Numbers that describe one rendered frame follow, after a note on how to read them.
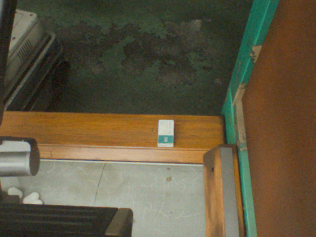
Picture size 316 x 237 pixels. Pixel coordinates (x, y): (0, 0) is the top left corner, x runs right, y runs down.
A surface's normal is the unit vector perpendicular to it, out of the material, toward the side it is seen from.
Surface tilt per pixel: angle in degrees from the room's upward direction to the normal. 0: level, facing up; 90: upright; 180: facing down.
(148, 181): 0
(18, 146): 39
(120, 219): 58
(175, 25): 0
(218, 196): 67
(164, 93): 0
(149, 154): 45
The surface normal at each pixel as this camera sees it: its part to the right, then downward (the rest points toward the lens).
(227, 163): -0.04, -0.50
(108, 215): 0.02, -1.00
